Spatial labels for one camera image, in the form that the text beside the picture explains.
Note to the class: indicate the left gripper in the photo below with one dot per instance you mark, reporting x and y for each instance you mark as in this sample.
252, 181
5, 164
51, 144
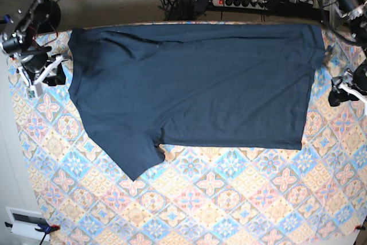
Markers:
354, 80

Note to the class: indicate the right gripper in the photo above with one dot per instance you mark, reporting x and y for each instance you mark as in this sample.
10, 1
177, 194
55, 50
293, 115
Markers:
38, 67

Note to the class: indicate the dark blue t-shirt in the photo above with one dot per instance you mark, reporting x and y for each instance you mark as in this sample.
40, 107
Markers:
139, 87

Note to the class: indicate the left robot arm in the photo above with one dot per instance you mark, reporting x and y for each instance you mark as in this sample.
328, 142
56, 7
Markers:
353, 12

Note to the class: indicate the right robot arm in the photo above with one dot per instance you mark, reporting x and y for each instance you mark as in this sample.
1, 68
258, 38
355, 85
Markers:
18, 42

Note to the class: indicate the black round stool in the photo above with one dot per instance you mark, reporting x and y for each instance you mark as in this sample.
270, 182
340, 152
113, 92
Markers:
47, 17

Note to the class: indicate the white power strip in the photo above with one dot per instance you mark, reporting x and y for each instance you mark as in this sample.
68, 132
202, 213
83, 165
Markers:
241, 4

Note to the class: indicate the red clamp bottom right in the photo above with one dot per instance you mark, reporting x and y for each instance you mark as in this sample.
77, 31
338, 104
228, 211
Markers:
360, 228

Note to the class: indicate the white floor vent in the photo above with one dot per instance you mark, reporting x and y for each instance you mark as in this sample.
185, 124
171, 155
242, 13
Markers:
29, 217

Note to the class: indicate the blue clamp bottom left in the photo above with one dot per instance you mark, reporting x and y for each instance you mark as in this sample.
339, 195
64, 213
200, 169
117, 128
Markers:
46, 228

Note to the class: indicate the patterned tablecloth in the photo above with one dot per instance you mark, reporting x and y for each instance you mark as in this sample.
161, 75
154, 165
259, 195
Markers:
200, 195

